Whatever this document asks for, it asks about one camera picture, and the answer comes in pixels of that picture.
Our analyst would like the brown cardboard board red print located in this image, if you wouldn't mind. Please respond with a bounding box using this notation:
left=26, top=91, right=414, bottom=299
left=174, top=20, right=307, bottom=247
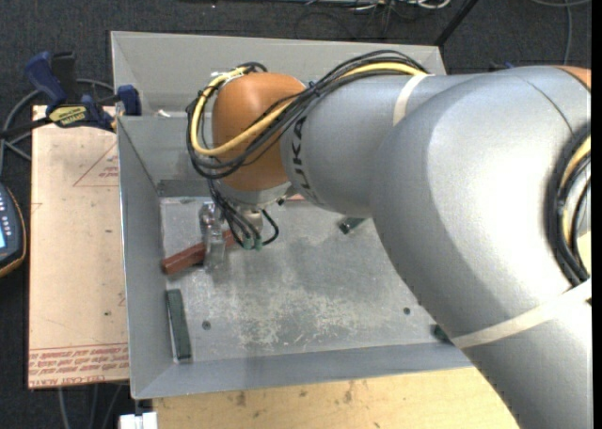
left=26, top=104, right=131, bottom=390

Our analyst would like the grey metal bin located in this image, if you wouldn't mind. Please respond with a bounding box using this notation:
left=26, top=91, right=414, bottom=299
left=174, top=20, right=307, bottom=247
left=110, top=30, right=477, bottom=401

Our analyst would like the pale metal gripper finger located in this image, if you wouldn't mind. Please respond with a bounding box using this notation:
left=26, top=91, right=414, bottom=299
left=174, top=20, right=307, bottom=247
left=198, top=202, right=221, bottom=243
left=203, top=234, right=229, bottom=274

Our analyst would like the dark green flat block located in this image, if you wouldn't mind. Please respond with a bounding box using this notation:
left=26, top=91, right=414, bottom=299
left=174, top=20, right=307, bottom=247
left=432, top=324, right=455, bottom=347
left=337, top=216, right=369, bottom=235
left=165, top=288, right=195, bottom=364

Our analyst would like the red-brown flat block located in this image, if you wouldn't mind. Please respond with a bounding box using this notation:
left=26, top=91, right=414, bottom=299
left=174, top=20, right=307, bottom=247
left=162, top=228, right=237, bottom=277

